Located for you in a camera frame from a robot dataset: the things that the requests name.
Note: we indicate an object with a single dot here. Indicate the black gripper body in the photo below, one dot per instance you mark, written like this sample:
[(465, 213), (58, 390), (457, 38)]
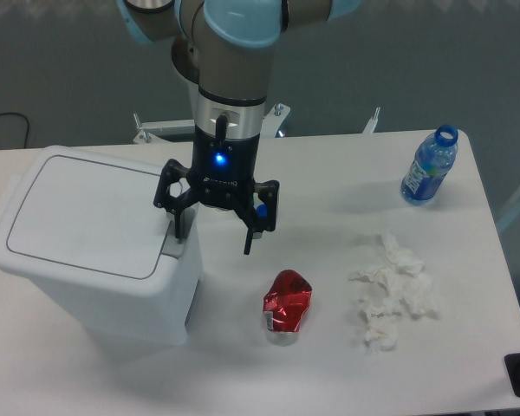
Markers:
[(222, 172)]

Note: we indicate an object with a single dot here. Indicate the blue bottle cap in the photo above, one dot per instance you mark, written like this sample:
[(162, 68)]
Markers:
[(262, 211)]

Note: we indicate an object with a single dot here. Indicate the crumpled white tissue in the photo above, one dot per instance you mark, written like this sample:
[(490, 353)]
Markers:
[(398, 286)]

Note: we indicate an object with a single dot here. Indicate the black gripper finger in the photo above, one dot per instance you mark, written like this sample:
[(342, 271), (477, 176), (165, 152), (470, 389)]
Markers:
[(245, 208), (172, 173)]

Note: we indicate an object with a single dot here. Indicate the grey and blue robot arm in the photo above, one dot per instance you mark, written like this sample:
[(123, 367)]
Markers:
[(225, 49)]

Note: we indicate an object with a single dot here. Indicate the white plastic trash can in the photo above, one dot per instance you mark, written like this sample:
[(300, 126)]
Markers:
[(81, 226)]

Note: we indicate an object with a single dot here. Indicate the crushed red can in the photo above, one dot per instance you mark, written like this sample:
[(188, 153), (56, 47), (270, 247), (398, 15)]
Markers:
[(285, 305)]

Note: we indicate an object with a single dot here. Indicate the blue plastic water bottle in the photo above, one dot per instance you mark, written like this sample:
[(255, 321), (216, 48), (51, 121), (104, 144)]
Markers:
[(432, 161)]

